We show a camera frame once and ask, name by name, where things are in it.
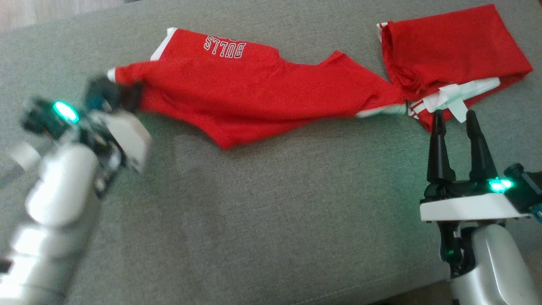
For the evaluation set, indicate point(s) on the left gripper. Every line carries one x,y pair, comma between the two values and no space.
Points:
129,140

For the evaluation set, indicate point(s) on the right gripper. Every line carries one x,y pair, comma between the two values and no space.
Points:
465,207

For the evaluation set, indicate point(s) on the red white Bulls jersey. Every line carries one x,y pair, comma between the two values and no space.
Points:
453,51

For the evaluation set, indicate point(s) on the red Bulls shorts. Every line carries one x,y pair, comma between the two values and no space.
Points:
237,97

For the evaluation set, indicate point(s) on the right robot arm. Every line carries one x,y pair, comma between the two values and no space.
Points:
495,267

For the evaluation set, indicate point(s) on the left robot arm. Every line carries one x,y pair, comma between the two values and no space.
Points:
55,212

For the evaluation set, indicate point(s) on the grey fabric sofa seat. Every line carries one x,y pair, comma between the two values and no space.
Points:
271,212

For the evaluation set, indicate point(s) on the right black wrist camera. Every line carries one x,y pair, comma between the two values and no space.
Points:
525,186

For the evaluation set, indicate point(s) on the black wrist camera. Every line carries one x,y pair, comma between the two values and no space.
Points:
525,186
38,118

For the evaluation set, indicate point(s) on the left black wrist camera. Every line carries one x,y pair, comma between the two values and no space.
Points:
38,118

